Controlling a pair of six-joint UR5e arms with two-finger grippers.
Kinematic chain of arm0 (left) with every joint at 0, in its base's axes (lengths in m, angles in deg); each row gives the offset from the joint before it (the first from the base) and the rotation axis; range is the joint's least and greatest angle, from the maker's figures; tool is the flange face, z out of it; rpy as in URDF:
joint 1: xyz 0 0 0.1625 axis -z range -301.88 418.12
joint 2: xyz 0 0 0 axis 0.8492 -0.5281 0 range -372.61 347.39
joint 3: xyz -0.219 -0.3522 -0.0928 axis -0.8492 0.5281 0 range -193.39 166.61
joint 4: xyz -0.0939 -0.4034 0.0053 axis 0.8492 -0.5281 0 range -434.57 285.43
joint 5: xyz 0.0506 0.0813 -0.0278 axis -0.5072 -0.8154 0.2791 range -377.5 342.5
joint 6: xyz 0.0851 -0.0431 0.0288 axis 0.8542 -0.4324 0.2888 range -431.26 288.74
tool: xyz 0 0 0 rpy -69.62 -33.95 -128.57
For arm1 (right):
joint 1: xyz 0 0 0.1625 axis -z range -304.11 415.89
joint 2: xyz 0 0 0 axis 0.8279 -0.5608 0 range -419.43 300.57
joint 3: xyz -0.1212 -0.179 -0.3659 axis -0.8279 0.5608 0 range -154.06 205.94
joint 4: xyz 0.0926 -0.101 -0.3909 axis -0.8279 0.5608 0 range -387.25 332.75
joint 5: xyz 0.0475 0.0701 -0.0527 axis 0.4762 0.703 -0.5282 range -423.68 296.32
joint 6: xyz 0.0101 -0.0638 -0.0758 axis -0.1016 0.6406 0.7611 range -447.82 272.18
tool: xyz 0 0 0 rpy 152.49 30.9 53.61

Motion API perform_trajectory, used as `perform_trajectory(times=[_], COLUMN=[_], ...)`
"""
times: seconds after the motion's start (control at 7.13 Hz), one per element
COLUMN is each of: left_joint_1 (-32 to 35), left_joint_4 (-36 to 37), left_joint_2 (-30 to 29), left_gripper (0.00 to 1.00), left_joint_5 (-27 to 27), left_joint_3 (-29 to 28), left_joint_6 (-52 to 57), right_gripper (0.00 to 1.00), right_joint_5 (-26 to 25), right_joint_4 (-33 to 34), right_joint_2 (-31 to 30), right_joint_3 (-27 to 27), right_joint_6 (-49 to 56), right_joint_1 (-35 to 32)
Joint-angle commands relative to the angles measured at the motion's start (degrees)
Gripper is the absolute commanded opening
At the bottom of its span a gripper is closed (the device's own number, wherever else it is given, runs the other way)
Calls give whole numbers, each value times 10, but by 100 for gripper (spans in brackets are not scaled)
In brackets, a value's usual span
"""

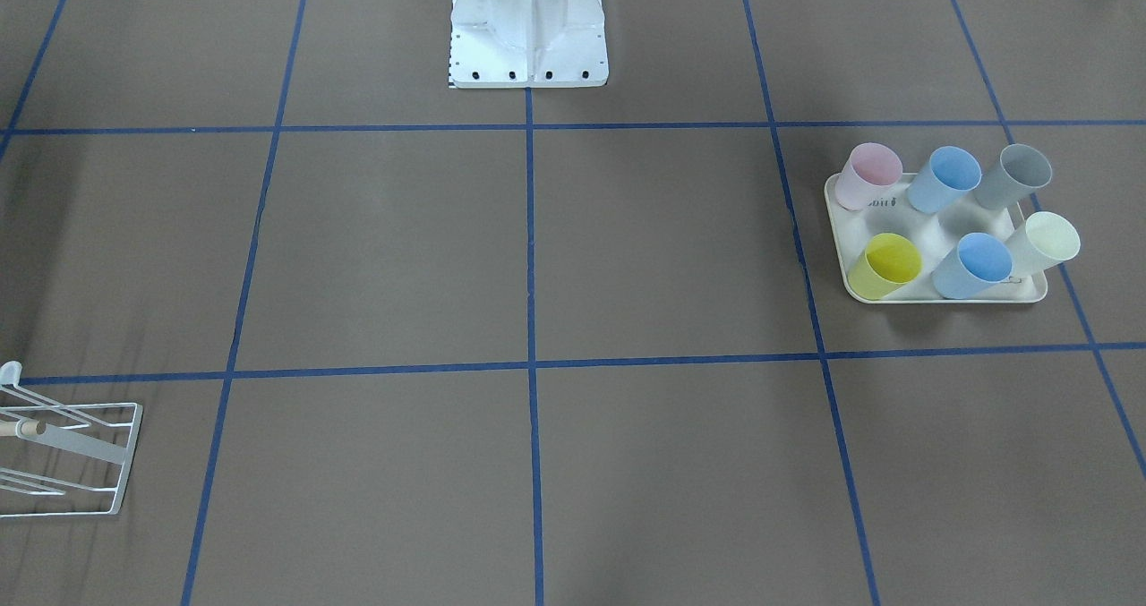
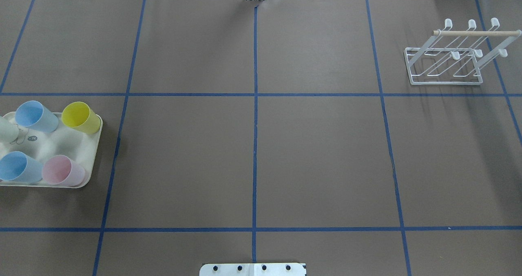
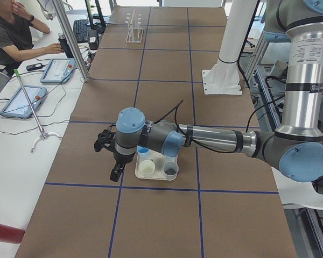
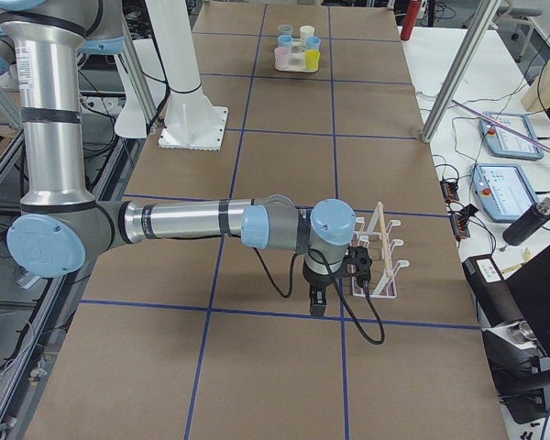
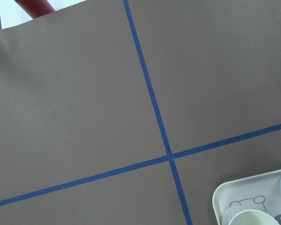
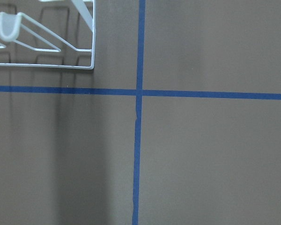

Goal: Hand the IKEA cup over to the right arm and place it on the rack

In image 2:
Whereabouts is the light blue cup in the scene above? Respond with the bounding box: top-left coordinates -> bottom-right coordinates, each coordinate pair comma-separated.
0,151 -> 43,184
15,101 -> 59,133

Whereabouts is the white plastic cup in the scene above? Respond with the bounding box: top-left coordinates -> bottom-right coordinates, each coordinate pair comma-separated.
0,116 -> 20,144

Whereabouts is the yellow plastic cup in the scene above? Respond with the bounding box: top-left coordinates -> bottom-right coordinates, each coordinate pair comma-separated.
61,102 -> 102,135

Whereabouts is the pink plastic cup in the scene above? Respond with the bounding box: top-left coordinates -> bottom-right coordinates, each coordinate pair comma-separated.
42,155 -> 86,187

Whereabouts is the white plastic tray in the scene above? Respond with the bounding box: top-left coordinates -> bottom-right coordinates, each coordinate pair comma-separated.
0,121 -> 103,189

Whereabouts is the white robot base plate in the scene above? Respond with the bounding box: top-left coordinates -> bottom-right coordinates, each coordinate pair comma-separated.
199,263 -> 307,276

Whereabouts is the white wire cup rack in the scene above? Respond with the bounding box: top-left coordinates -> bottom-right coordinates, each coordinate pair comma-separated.
403,18 -> 521,86

